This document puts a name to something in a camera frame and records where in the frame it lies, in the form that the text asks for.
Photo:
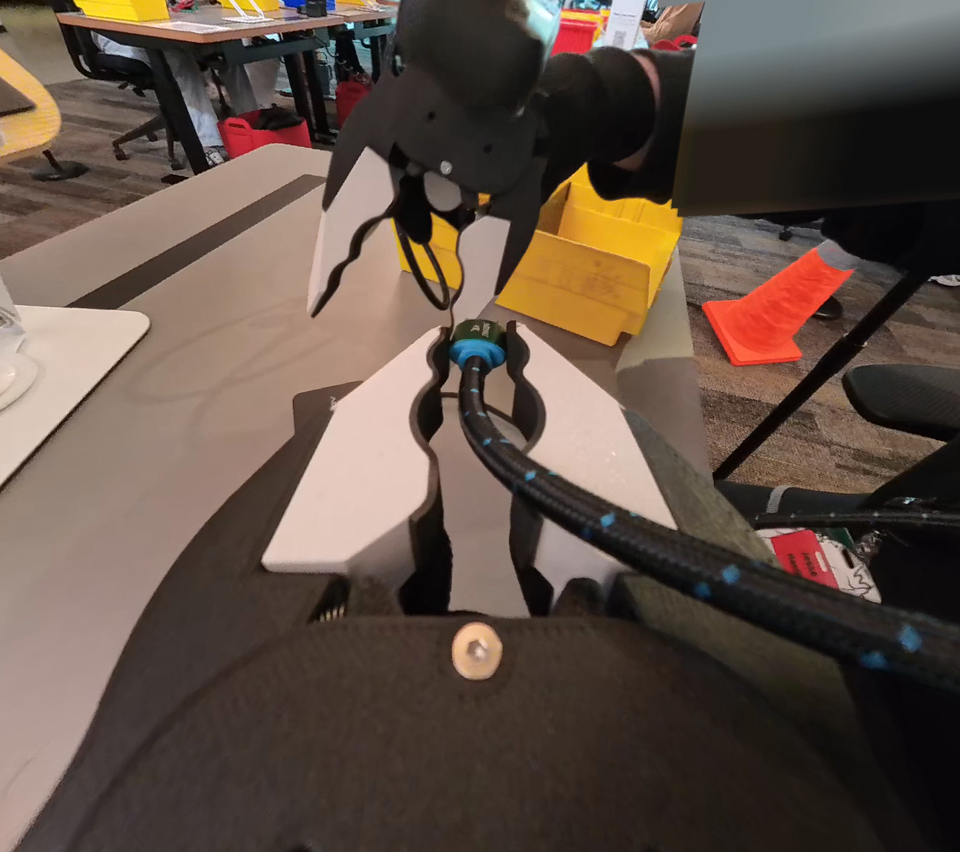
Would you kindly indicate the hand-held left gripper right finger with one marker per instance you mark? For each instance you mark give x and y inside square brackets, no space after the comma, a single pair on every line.
[592,462]

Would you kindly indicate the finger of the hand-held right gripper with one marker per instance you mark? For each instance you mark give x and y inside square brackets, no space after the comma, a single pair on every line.
[480,259]
[341,244]

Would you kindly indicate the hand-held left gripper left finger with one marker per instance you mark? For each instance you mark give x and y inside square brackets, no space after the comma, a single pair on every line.
[352,469]

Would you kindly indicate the person's right hand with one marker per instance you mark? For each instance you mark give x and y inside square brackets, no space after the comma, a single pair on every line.
[600,109]

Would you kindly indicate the large yellow storage bin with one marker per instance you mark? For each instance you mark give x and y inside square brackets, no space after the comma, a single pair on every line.
[592,274]

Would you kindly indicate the stack of red bins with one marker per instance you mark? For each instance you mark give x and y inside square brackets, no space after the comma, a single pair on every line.
[581,34]

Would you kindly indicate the red floor bin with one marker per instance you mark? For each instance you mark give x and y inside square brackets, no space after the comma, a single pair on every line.
[262,135]

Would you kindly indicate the white standing sign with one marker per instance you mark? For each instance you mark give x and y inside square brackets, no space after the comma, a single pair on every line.
[626,11]

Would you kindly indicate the orange traffic cone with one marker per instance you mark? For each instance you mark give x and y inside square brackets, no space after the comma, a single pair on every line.
[772,312]

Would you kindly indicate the red and white badge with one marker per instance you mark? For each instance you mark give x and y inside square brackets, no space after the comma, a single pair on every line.
[810,555]

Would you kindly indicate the wooden top office table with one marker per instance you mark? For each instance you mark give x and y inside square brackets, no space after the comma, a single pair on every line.
[225,30]

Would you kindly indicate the black tripod leg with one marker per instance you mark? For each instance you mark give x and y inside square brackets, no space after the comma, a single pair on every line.
[825,372]

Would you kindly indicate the black rolling office chair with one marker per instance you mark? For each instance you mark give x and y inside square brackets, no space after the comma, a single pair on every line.
[112,68]

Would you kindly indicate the white monitor stand base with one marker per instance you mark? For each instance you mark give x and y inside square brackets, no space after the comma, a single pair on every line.
[67,372]

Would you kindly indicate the black office chair armrest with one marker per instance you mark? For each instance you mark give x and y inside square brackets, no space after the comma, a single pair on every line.
[904,398]

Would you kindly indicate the round yellow table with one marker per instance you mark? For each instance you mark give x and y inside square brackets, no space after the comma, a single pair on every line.
[22,116]

